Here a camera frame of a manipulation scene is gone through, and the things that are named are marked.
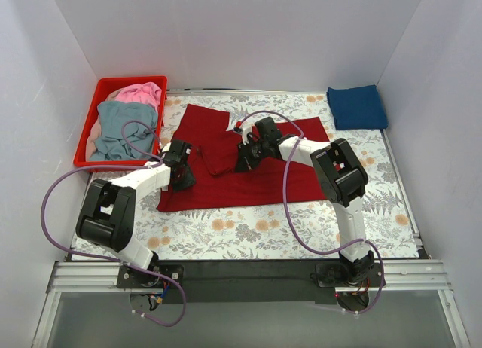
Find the red t shirt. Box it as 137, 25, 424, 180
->
156, 103, 332, 213

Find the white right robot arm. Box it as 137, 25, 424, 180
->
233, 117, 374, 286

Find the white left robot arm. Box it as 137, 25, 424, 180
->
75, 139, 196, 288

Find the pink t shirt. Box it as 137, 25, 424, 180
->
115, 82, 162, 110

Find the grey blue t shirt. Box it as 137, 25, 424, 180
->
85, 101, 158, 161

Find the beige t shirt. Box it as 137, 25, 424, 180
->
85, 89, 121, 160

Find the folded blue t shirt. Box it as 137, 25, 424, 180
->
326, 85, 388, 130

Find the red plastic bin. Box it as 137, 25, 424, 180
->
73, 75, 168, 171

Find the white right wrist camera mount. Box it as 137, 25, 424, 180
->
233, 121, 258, 148

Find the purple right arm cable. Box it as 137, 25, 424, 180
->
236, 110, 386, 317

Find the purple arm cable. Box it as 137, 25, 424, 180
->
40, 119, 188, 328
236, 110, 386, 317

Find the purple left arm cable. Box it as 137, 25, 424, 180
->
40, 119, 188, 328

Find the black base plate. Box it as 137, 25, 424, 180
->
116, 260, 387, 306

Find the aluminium frame rail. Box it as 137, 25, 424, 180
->
32, 259, 470, 347

